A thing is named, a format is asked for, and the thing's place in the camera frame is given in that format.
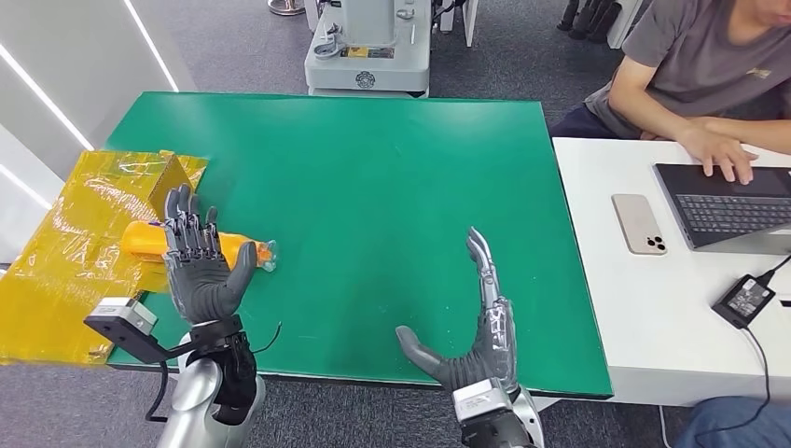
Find person's right hand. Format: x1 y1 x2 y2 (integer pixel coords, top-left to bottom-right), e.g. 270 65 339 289
678 120 760 186

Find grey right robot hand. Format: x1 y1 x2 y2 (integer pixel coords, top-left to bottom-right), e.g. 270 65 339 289
395 227 519 392

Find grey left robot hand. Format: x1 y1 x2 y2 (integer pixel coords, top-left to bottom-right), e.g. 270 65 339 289
161 184 259 327

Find orange juice bottle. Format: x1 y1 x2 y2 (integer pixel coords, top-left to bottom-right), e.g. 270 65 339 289
120 219 279 273

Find dark grey laptop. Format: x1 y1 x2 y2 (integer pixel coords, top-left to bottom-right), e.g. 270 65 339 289
653 162 791 257

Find person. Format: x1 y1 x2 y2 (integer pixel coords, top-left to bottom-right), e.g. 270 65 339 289
548 0 791 186

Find beige smartphone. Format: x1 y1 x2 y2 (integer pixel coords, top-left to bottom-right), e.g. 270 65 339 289
611 193 669 257

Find yellow taped cardboard box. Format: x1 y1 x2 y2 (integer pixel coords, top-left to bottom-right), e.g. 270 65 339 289
0 149 210 366

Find black power adapter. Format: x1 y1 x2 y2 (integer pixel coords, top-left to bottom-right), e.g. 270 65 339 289
710 273 777 330

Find white desk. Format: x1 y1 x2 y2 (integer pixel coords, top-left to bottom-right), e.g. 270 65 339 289
551 136 791 410

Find white cabinet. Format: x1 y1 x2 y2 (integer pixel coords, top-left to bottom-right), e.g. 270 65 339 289
607 0 653 52

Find black upright legs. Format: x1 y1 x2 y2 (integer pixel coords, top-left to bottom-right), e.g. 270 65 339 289
556 0 624 46

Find green table mat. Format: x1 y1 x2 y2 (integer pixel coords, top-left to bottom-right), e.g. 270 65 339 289
104 92 615 399

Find person's leg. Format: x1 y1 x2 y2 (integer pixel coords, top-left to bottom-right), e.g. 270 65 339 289
676 397 791 448

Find grey white machine base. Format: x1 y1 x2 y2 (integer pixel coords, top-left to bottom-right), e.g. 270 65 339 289
303 0 432 98

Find white furniture panel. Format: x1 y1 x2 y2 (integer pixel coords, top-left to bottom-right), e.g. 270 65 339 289
438 0 480 49

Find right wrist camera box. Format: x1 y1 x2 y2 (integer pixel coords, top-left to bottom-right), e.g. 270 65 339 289
451 378 535 448

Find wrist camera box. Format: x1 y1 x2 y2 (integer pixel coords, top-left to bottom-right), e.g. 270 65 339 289
451 378 535 448
83 296 187 366

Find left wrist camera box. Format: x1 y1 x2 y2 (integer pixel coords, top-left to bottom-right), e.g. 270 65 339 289
83 296 187 366

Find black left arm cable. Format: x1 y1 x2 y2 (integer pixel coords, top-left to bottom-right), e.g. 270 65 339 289
145 361 172 426

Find black adapter cable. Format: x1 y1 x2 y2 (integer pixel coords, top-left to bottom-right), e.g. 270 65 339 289
761 256 791 285
695 328 773 445

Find white cable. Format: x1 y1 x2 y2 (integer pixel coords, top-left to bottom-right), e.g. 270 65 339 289
656 405 673 448

